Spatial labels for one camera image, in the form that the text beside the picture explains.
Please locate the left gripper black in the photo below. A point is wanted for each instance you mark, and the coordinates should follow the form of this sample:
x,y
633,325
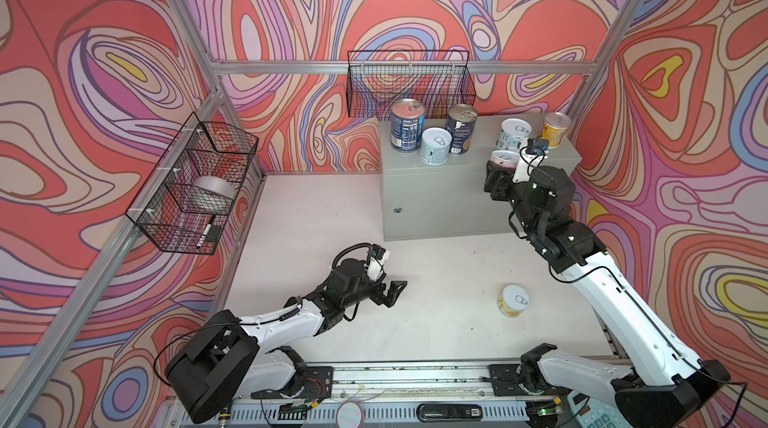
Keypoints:
x,y
391,298

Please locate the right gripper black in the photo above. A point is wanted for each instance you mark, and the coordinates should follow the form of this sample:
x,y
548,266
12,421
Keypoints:
x,y
497,181

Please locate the pink-label can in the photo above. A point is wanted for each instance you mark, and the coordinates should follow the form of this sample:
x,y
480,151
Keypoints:
x,y
503,160

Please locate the small orange-label can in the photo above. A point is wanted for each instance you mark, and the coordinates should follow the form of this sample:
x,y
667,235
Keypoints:
x,y
554,129

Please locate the teal can front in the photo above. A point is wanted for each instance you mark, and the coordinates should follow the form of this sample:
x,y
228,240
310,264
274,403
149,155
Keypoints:
x,y
514,132

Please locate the teal can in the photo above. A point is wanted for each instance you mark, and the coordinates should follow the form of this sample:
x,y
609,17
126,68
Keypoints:
x,y
435,146
514,132

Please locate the chopped tomato can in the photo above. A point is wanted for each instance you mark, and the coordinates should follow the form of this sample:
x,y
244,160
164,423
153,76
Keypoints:
x,y
460,124

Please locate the large blue-label can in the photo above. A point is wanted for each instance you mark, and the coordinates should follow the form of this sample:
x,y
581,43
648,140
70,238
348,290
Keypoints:
x,y
407,118

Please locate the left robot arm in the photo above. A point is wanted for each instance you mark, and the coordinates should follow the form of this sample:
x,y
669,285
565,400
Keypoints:
x,y
231,358

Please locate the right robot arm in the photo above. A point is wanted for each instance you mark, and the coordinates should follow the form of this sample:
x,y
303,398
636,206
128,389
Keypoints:
x,y
666,381

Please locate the grey metal cabinet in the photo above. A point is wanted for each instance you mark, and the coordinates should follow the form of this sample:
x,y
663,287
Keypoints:
x,y
421,201

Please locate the yellow-label can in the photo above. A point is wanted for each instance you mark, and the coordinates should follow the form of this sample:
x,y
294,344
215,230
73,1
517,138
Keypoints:
x,y
513,300

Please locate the black barcode device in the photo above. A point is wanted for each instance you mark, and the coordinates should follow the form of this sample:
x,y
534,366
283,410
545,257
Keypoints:
x,y
448,412

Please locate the green circuit board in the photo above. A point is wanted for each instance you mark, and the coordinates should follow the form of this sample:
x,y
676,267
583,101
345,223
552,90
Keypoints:
x,y
290,412

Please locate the teal calculator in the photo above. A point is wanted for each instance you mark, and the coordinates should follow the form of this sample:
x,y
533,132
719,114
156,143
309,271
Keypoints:
x,y
593,413

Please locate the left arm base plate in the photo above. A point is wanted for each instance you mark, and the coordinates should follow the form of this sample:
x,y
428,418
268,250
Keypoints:
x,y
284,374

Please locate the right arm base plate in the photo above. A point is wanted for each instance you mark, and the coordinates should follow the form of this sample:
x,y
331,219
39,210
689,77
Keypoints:
x,y
506,380

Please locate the back black wire basket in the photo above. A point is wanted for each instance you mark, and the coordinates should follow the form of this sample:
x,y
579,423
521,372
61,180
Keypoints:
x,y
377,79

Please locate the black wire basket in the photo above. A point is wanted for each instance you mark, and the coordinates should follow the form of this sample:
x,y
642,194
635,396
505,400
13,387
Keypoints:
x,y
377,79
186,204

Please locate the left black wire basket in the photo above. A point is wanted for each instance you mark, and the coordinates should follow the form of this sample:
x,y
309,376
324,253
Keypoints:
x,y
186,204

